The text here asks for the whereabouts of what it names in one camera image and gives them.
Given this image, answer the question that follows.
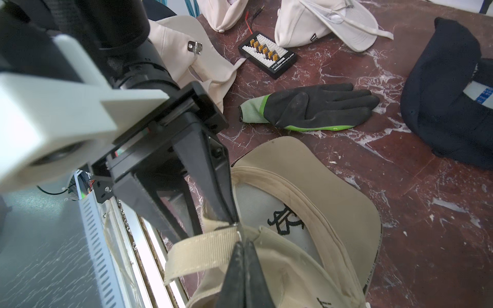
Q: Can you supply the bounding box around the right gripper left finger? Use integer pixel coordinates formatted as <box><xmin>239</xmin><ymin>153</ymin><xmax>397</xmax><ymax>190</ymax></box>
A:
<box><xmin>215</xmin><ymin>242</ymin><xmax>245</xmax><ymax>308</ymax></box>

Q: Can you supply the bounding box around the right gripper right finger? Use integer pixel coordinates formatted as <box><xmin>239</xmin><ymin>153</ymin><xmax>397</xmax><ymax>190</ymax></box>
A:
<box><xmin>245</xmin><ymin>240</ymin><xmax>276</xmax><ymax>308</ymax></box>

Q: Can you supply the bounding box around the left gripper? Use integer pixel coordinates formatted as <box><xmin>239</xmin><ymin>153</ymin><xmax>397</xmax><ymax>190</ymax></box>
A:
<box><xmin>90</xmin><ymin>82</ymin><xmax>240</xmax><ymax>243</ymax></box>

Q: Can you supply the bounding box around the tan khaki cap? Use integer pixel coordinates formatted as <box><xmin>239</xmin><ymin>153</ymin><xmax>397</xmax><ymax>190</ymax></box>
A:
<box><xmin>164</xmin><ymin>137</ymin><xmax>382</xmax><ymax>307</ymax></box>

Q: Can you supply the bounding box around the cream Colorado cap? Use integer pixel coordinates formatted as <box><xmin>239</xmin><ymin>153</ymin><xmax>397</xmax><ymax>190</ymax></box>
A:
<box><xmin>148</xmin><ymin>15</ymin><xmax>246</xmax><ymax>111</ymax></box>

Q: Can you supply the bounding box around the white perforated cap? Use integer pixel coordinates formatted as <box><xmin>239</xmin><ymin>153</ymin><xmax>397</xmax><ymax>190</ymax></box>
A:
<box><xmin>275</xmin><ymin>0</ymin><xmax>394</xmax><ymax>53</ymax></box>

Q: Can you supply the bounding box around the green black cap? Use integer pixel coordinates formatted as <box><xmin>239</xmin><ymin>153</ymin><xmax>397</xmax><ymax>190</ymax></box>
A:
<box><xmin>239</xmin><ymin>83</ymin><xmax>380</xmax><ymax>132</ymax></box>

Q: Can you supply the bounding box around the black charger board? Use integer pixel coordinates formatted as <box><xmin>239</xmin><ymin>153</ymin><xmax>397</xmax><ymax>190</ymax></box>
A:
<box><xmin>238</xmin><ymin>32</ymin><xmax>298</xmax><ymax>80</ymax></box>

